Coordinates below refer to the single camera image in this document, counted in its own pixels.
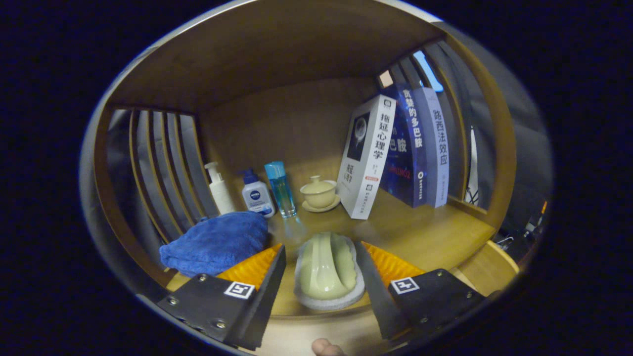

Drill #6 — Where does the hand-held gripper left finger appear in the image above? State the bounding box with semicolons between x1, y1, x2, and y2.
157;243;287;351

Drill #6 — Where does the cream lidded teacup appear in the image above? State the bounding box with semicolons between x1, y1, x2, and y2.
300;175;342;214

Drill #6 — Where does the white book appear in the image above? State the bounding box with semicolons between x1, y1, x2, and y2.
336;94;397;220

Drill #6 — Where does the clear blue bottle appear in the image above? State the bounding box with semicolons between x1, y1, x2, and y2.
264;161;298;219

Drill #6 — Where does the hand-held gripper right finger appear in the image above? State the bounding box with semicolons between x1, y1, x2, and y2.
355;241;488;342

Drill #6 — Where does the white pump bottle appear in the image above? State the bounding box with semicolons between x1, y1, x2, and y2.
204;162;237;216

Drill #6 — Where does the green brush with white sponge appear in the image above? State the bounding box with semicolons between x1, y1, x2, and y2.
294;231;365;311

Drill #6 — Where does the light blue book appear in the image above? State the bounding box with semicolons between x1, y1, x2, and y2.
413;87;451;208

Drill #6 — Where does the white bottle with blue cap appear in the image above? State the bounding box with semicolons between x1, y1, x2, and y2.
241;169;276;219

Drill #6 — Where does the wooden cabinet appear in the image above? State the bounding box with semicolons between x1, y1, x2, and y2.
94;0;517;322

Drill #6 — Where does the blue folded towel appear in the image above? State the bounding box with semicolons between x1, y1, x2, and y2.
159;211;270;277

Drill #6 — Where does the wooden countertop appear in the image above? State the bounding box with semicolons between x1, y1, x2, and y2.
166;188;497;319

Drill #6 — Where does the dark blue book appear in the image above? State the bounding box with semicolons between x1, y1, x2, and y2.
380;83;429;208

